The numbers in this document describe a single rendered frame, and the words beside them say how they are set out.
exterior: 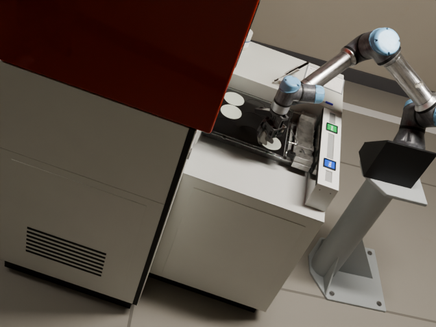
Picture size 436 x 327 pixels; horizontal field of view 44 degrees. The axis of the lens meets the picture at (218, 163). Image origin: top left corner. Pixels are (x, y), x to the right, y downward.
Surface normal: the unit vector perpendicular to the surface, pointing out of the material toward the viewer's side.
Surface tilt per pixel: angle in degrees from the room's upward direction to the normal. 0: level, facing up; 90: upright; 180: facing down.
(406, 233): 0
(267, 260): 90
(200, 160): 0
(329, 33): 90
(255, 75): 0
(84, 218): 90
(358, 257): 90
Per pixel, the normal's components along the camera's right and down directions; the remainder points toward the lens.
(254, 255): -0.19, 0.64
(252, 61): 0.27, -0.69
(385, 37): 0.24, -0.05
